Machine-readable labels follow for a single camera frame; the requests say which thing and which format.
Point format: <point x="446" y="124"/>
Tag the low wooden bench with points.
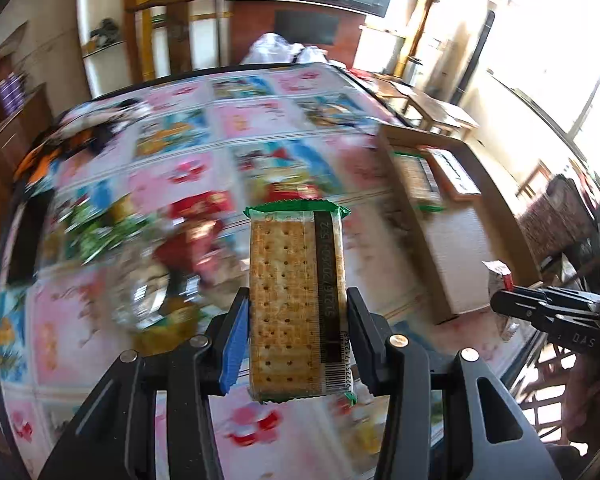
<point x="430" y="105"/>

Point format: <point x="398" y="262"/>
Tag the orange black pouch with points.
<point x="50" y="160"/>

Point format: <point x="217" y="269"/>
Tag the pile of mixed snack packets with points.
<point x="130" y="255"/>

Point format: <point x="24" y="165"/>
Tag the black phone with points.
<point x="27" y="240"/>

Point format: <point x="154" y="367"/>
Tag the wooden chair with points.
<point x="180" y="35"/>

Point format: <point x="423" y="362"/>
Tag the red packet in tray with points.
<point x="452" y="170"/>

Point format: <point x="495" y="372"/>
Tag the printed fruit tablecloth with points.
<point x="290" y="125"/>

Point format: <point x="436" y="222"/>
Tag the wicker basket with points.
<point x="555" y="215"/>

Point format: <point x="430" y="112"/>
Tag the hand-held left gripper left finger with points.
<point x="234" y="340"/>

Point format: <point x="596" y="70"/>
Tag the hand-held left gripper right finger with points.
<point x="356" y="340"/>

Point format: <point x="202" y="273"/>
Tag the wooden cabinet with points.
<point x="15" y="145"/>

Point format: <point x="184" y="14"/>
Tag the white black patterned scarf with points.
<point x="105" y="115"/>

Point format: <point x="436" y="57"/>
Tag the white plastic bag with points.
<point x="280" y="50"/>

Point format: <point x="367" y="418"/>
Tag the brown cardboard box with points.
<point x="460" y="245"/>

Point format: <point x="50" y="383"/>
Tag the white red snack packet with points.
<point x="500" y="277"/>

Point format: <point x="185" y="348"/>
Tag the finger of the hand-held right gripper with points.
<point x="525" y="307"/>
<point x="555" y="296"/>

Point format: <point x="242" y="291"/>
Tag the black wall panel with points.
<point x="307" y="27"/>

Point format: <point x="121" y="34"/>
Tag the white wall shelf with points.
<point x="102" y="10"/>

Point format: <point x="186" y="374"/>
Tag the green-edged cracker packet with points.
<point x="285" y="300"/>
<point x="415" y="180"/>

